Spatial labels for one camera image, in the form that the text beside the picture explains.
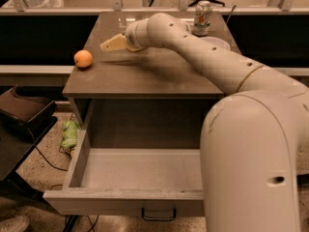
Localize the white bowl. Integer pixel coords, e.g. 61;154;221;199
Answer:
202;37;231;50

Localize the open top drawer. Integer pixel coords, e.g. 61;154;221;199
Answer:
44;125;204;217

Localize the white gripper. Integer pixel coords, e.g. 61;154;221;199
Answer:
100;19;151;52

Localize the black floor cable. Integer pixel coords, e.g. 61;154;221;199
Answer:
28;128;70;172

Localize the black drawer handle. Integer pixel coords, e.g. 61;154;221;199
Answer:
141;208;177;222

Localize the white shoe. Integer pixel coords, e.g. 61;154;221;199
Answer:
0;216;29;232

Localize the orange fruit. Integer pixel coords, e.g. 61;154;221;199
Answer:
73;50;93;68

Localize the green crumpled bag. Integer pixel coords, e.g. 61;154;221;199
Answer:
61;120;79;149

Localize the grey cabinet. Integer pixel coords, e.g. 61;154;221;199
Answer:
62;11;242;150

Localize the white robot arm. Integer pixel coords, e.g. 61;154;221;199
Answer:
100;13;308;232

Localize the soda can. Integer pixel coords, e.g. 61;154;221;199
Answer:
192;1;212;37

